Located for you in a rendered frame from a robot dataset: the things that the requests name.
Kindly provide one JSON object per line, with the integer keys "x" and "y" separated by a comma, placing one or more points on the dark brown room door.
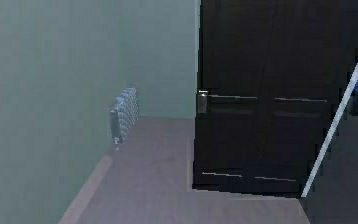
{"x": 267, "y": 100}

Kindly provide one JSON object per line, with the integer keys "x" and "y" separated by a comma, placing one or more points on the grey wall radiator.
{"x": 124, "y": 113}

